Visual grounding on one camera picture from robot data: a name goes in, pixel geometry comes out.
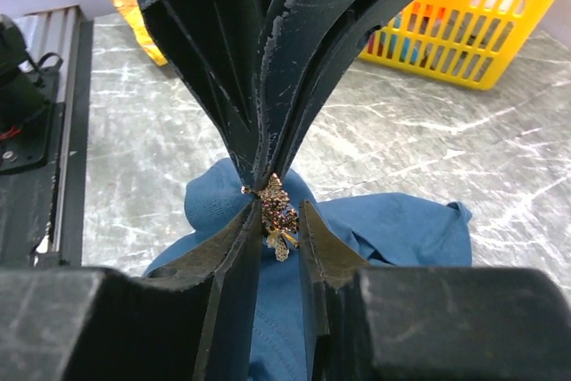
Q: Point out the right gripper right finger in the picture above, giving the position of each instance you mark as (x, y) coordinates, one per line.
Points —
(434, 324)

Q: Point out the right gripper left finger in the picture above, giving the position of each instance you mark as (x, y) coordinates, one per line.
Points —
(190, 319)

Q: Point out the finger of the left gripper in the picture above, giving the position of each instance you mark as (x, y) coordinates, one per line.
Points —
(305, 48)
(215, 47)

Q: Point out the gold flower brooch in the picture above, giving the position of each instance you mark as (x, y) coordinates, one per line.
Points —
(279, 218)

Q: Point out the yellow plastic shopping basket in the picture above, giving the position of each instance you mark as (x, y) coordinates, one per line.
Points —
(464, 42)

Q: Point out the aluminium extrusion rail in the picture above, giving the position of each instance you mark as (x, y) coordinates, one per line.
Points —
(50, 32)

